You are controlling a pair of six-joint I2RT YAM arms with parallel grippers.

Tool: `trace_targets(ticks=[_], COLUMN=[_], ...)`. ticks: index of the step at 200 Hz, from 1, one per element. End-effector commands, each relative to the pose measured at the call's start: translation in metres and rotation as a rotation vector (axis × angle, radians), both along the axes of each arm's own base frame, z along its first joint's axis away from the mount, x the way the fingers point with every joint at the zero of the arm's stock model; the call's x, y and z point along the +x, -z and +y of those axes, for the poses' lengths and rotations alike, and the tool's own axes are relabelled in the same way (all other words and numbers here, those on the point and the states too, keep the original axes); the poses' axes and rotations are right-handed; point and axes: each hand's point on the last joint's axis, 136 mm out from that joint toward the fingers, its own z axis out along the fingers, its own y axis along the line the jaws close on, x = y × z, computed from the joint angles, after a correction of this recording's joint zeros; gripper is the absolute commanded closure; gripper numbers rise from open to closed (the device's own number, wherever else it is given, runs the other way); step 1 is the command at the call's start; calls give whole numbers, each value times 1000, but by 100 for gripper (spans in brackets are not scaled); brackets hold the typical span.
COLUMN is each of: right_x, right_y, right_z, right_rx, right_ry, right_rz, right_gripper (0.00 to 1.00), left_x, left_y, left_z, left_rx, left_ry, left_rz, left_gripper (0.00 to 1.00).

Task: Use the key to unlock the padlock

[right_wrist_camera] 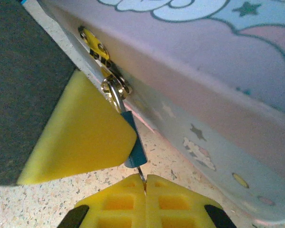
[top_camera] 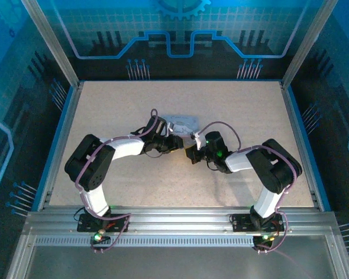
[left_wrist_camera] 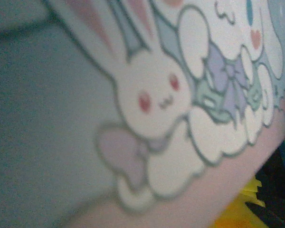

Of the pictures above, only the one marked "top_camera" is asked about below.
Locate right aluminium side rail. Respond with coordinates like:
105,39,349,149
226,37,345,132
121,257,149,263
279,81,326,212

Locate left aluminium side rail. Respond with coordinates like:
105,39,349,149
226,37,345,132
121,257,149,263
36,81,85,212

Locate base status light board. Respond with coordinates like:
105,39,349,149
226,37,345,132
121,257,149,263
253,231,277,248
90,231,111,245

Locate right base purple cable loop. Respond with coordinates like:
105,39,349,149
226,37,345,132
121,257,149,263
254,209,289,255

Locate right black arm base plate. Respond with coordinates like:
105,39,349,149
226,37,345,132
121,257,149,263
230,213,289,234

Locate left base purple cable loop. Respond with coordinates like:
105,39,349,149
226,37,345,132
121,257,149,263
87,213,132,254

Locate aluminium front rail beam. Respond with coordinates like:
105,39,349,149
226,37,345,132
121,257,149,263
22,205,338,235

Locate left base status light board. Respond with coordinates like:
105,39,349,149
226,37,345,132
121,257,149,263
90,231,111,245

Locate aluminium corner post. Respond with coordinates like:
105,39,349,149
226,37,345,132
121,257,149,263
20,0,84,88
280,0,340,88

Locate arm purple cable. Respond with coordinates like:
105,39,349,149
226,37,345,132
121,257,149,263
199,121,298,210
74,108,169,220

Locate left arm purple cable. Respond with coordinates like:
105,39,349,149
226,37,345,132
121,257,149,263
74,108,169,220

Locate right aluminium corner post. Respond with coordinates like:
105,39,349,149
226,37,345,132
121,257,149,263
280,0,340,88

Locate left aluminium corner post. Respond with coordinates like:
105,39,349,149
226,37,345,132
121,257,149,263
20,0,84,88

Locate clear plastic bag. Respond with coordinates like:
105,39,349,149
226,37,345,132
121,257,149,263
162,113,201,138

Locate slotted grey cable duct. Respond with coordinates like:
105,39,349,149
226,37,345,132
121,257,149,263
34,235,258,248

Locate right base status light board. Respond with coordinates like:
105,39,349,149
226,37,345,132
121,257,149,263
253,231,277,248

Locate aluminium side rail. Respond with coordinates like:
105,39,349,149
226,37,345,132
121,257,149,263
36,81,85,212
279,81,326,212

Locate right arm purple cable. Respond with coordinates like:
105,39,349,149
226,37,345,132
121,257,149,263
199,121,298,210

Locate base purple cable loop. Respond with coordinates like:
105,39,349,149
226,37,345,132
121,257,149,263
87,213,132,254
254,209,289,255

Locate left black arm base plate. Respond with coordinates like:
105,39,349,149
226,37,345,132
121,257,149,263
76,213,131,233

